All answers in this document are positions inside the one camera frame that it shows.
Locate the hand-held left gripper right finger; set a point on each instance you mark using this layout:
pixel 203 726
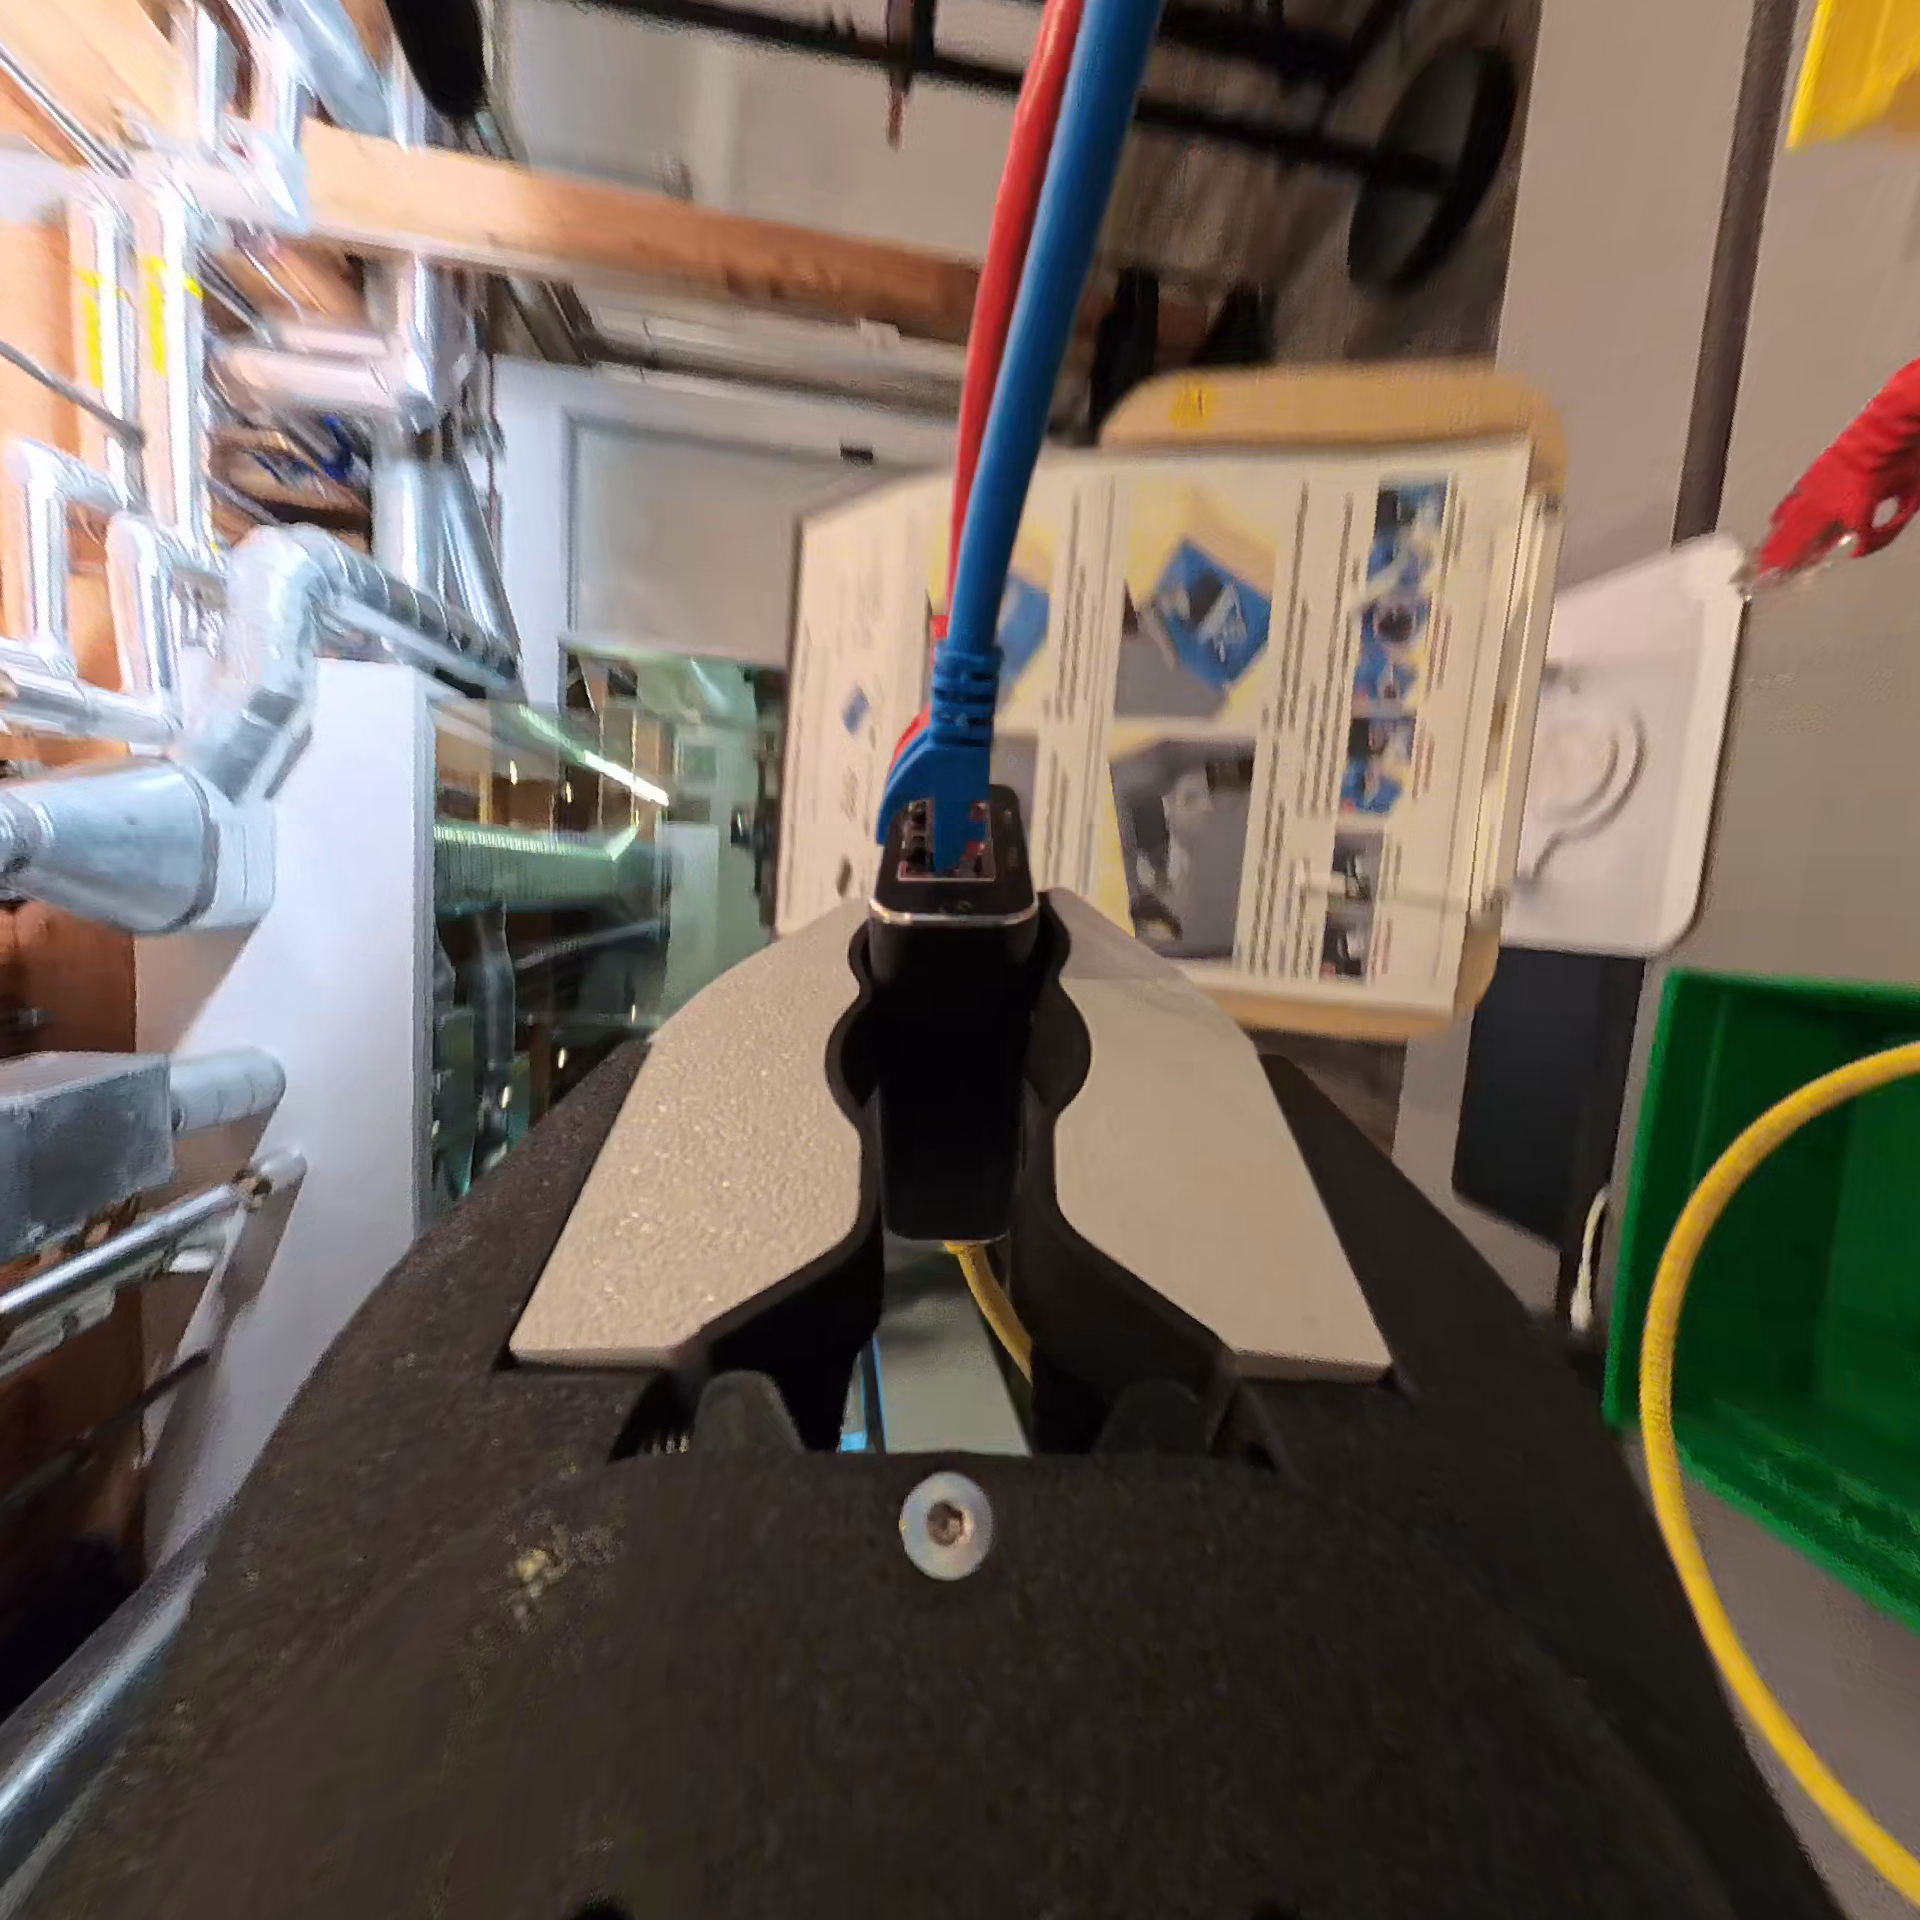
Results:
pixel 1214 1184

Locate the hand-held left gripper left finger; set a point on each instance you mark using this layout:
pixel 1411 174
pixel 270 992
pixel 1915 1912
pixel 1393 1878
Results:
pixel 706 1184

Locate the black ethernet splitter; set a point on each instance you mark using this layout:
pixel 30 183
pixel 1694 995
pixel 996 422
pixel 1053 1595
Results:
pixel 955 1049

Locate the green plastic bin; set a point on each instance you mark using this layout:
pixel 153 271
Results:
pixel 1799 1277

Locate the yellow plastic bin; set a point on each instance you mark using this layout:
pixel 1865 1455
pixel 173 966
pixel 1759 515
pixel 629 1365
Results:
pixel 1861 67

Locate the instruction sheet on board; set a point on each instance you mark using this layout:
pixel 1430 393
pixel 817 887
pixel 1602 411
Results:
pixel 1319 675

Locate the silver insulated pipe bundle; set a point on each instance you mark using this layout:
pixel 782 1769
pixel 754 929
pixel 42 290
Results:
pixel 135 450

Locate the black pole stand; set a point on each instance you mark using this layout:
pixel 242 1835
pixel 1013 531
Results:
pixel 1434 149

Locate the clear bracket metal cylinder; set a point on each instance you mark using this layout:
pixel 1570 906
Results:
pixel 121 1245

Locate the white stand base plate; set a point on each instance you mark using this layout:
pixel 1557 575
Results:
pixel 1635 750

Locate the wide rectangular metal duct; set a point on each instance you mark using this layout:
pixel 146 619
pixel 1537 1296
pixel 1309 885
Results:
pixel 90 1141

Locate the round spiral metal duct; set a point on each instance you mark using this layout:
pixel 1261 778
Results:
pixel 135 840

